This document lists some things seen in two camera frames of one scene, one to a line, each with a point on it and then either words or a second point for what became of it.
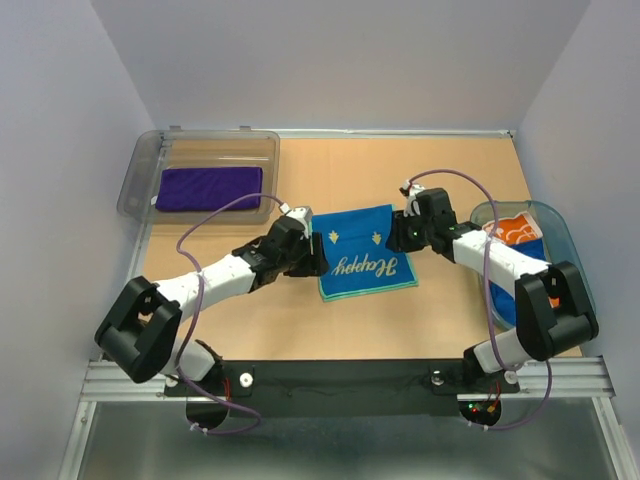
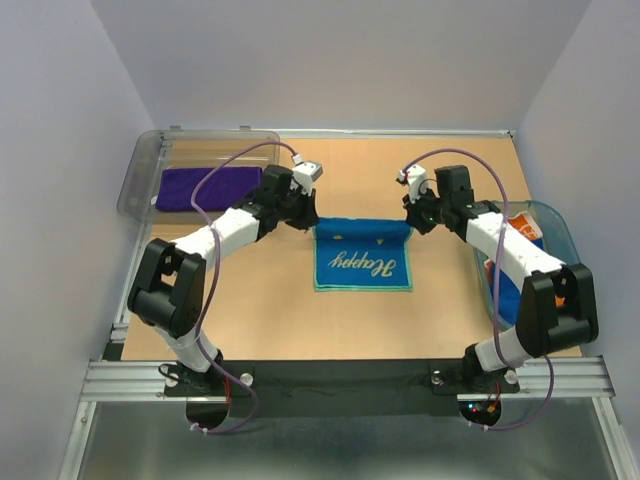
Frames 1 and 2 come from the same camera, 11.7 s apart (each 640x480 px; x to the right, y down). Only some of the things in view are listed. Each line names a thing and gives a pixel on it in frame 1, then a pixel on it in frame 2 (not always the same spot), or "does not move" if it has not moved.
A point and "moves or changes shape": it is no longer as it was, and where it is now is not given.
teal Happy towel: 354,244 moves or changes shape
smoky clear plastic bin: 152,150 does not move
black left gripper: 314,265 to 308,216
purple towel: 209,188 does not move
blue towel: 504,303 does not move
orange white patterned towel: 515,229 does not move
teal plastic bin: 558,242 does not move
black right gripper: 397,239 to 414,212
